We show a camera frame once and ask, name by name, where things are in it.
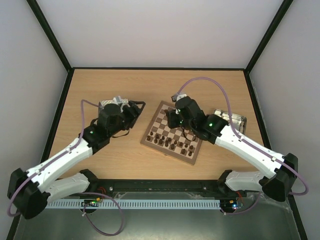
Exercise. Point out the pink tin tray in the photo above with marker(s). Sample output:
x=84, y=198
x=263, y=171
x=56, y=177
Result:
x=103, y=103

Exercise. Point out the wooden chess board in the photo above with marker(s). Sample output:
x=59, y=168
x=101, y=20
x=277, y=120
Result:
x=159, y=125

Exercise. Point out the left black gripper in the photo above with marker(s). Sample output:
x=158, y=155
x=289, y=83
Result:
x=137, y=112

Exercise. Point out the black frame rail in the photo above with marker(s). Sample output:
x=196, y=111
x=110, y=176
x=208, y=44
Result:
x=155, y=186

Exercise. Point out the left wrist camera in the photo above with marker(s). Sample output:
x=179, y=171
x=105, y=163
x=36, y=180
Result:
x=121, y=102

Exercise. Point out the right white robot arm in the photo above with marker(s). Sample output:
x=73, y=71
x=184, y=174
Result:
x=276, y=173

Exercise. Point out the gold tin tray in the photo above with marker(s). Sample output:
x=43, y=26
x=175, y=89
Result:
x=235, y=117

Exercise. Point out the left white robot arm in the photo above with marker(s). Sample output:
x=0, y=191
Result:
x=90, y=140

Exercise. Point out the light blue cable duct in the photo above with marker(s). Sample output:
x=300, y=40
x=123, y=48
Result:
x=137, y=204

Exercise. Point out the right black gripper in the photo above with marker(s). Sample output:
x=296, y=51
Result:
x=171, y=119

